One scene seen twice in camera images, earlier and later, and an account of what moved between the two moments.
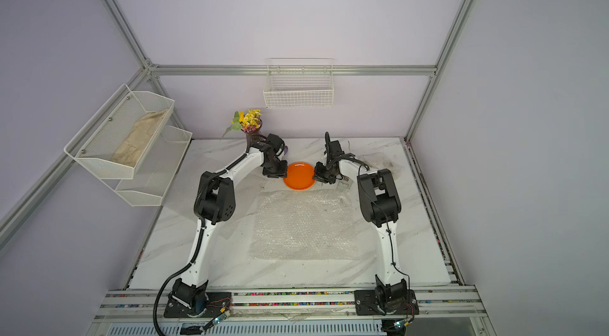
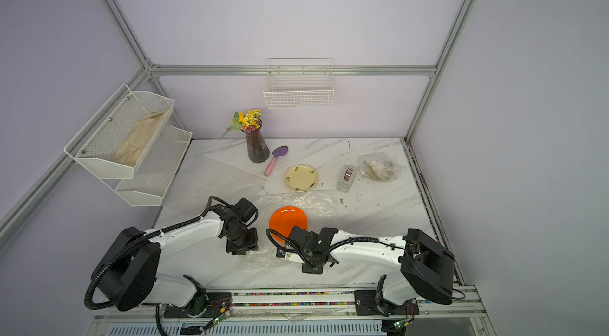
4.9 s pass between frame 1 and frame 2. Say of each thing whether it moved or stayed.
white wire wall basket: stayed
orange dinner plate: moved
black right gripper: moved
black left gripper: moved
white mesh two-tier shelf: stayed
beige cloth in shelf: stayed
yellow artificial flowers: stayed
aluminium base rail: stayed
